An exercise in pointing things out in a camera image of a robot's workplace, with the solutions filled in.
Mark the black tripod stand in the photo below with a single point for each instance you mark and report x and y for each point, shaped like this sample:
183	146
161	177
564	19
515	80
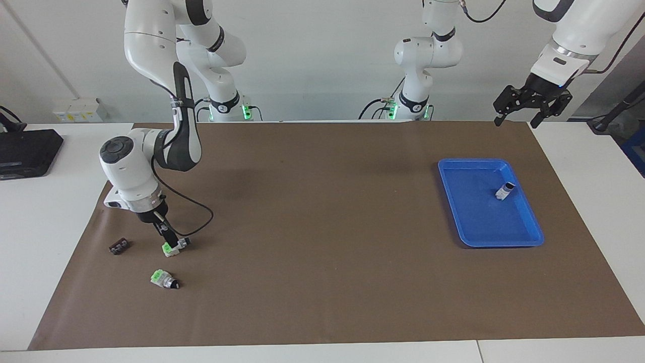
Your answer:
620	108

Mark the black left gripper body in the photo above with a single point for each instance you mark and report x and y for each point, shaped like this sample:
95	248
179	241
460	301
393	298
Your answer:
546	86

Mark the white wall socket box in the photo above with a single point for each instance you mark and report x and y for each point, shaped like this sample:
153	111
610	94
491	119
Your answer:
75	108

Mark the white green switch silver knob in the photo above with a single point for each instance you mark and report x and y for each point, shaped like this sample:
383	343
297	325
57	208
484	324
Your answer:
167	248

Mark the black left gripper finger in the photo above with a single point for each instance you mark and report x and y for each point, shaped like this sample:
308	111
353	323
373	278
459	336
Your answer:
557	105
511	98

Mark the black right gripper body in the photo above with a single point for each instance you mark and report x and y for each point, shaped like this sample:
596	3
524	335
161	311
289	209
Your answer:
153	217

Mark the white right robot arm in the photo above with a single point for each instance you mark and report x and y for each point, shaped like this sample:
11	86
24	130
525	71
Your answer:
151	45

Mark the white green switch black knob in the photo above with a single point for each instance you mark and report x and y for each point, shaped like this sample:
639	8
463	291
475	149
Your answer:
161	278

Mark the blue crate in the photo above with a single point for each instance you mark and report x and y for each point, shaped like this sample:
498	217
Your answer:
637	156

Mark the small dark brown terminal block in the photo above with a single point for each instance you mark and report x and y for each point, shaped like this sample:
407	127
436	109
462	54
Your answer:
119	246

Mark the brown paper table mat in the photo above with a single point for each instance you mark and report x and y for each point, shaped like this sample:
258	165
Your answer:
302	227

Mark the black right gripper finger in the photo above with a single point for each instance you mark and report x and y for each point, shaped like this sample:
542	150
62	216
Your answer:
161	234
172	239

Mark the blue plastic tray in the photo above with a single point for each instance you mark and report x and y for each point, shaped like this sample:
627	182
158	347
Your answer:
478	217

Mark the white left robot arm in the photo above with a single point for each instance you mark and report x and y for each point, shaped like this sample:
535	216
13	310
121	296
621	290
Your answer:
584	25

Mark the black box device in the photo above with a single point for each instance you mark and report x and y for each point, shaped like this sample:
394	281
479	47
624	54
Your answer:
25	151

